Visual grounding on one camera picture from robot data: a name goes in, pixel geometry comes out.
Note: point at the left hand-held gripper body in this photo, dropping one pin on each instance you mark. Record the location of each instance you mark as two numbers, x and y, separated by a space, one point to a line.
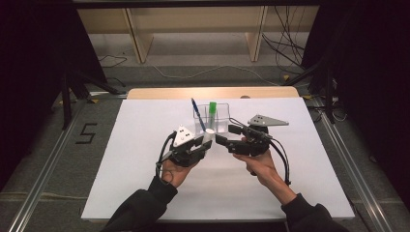
183 137

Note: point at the dark curtain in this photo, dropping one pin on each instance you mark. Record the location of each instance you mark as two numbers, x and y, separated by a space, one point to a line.
32 64
370 80

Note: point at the yellow tape piece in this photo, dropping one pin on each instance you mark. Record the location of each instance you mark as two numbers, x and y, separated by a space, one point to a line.
307 96
93 101
286 77

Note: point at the white board sheet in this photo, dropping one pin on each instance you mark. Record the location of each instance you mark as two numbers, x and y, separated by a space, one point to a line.
129 145

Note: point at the light wooden shelf unit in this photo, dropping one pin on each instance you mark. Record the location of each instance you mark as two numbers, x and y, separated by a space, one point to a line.
138 38

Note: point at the green highlighter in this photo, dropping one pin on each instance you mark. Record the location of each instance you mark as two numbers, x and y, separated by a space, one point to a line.
212 111

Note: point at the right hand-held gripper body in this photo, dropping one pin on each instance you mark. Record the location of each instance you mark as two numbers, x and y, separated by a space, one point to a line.
254 145

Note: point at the blue ballpoint pen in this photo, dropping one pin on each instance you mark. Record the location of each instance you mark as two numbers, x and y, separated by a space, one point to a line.
197 111

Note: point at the black metal bar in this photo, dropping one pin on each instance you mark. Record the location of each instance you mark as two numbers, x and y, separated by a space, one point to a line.
193 4

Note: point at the black metal stand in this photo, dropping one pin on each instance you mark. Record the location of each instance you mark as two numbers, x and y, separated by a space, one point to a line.
66 106
328 96

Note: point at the aluminium floor rail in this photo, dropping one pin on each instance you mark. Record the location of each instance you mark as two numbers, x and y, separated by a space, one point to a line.
354 174
42 180

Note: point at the person's left hand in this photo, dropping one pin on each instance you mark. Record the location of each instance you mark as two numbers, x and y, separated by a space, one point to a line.
175 174

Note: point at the person's right hand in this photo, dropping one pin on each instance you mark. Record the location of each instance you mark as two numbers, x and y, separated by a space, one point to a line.
262 167

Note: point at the clear plastic desk organizer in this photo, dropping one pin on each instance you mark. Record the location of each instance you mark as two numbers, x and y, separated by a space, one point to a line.
222 124

